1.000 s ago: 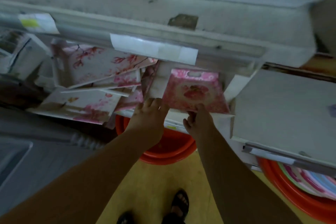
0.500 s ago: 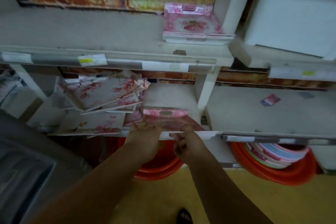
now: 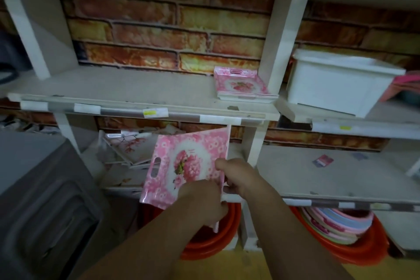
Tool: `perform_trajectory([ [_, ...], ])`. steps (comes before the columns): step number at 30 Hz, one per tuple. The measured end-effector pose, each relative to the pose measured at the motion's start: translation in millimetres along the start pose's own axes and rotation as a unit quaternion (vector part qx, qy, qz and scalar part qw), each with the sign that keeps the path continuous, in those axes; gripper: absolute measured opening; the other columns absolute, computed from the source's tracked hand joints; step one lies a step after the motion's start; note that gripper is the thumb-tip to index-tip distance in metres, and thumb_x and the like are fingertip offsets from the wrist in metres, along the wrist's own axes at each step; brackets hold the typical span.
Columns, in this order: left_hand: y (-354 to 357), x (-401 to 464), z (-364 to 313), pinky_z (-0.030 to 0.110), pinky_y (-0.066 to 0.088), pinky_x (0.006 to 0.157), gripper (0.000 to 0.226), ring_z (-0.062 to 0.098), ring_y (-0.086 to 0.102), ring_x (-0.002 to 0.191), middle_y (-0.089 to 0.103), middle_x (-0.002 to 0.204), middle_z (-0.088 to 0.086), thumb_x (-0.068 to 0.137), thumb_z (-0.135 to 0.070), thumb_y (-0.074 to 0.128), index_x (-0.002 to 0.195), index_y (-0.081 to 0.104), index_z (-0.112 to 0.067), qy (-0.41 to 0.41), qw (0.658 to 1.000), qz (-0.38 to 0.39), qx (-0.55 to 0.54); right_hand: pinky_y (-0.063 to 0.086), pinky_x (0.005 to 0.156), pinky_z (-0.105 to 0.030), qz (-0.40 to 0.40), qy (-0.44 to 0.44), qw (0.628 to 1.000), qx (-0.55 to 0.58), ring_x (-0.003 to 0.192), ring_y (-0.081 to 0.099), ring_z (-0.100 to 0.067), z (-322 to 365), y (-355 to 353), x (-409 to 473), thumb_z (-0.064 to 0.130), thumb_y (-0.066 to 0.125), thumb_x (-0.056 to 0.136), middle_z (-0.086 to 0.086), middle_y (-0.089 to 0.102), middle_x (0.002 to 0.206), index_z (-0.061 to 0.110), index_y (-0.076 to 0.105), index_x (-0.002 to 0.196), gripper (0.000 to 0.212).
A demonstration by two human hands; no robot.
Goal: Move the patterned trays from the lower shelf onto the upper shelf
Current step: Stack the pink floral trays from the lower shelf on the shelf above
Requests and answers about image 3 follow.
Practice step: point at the person's right forearm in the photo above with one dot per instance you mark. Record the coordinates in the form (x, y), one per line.
(288, 233)

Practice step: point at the white shelving unit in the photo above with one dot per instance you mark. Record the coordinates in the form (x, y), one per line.
(131, 88)

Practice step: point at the person's left fingers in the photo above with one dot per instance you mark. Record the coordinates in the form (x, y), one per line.
(220, 212)

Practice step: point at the orange plastic basin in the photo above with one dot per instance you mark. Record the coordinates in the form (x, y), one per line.
(367, 252)
(206, 240)

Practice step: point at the person's left forearm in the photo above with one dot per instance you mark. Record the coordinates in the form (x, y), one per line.
(147, 247)

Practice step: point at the grey appliance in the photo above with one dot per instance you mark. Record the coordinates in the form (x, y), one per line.
(42, 204)

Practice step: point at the pink floral plastic tray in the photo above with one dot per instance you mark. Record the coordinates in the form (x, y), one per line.
(183, 155)

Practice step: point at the person's right hand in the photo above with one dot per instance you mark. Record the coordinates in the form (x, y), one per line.
(241, 174)

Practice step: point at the stack of pink floral trays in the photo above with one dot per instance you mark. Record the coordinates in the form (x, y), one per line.
(241, 86)

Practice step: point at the person's right thumb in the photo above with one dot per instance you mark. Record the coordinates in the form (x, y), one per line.
(224, 165)

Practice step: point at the person's left hand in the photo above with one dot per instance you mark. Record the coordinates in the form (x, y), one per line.
(200, 202)

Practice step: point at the pink plastic item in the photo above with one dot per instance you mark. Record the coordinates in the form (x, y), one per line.
(407, 88)

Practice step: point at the stack of pastel plastic plates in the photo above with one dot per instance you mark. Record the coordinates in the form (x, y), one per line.
(338, 224)

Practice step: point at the white plastic storage bin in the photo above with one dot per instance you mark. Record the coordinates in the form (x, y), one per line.
(341, 91)

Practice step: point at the small pink card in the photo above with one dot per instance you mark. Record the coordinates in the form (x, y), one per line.
(323, 160)

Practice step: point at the yellow shelf label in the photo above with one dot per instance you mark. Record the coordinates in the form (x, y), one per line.
(344, 128)
(154, 113)

